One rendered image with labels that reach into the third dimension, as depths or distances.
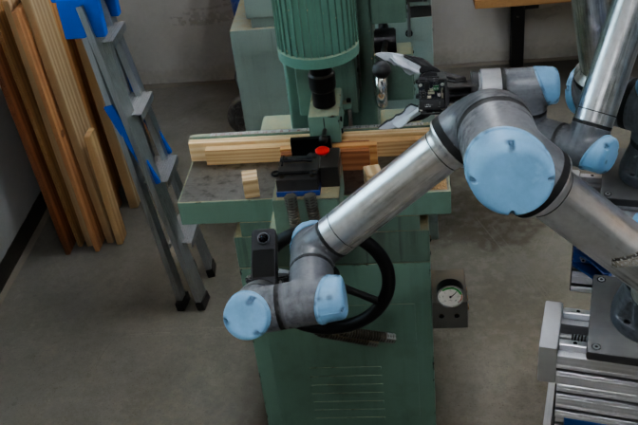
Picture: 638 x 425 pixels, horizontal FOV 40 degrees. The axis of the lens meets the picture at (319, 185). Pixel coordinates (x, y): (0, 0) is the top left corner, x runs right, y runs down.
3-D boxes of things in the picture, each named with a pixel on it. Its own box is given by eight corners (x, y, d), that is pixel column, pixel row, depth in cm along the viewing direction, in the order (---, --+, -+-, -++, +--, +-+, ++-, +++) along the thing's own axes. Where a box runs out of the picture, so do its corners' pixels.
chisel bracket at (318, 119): (311, 150, 196) (307, 117, 192) (315, 120, 208) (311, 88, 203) (344, 148, 196) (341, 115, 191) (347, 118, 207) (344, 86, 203)
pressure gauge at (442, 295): (437, 314, 197) (436, 286, 193) (436, 304, 200) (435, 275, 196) (464, 313, 196) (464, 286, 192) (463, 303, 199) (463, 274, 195)
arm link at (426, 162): (489, 49, 136) (273, 229, 155) (501, 81, 127) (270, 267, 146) (534, 97, 141) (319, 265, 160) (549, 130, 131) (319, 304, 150)
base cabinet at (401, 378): (273, 471, 240) (235, 269, 202) (292, 328, 288) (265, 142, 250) (439, 471, 235) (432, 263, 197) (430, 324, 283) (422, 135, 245)
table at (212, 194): (171, 250, 188) (166, 228, 185) (197, 175, 214) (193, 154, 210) (456, 240, 182) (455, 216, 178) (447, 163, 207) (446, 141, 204)
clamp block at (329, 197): (274, 235, 184) (269, 200, 179) (281, 199, 195) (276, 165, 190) (345, 232, 182) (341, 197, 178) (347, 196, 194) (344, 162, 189)
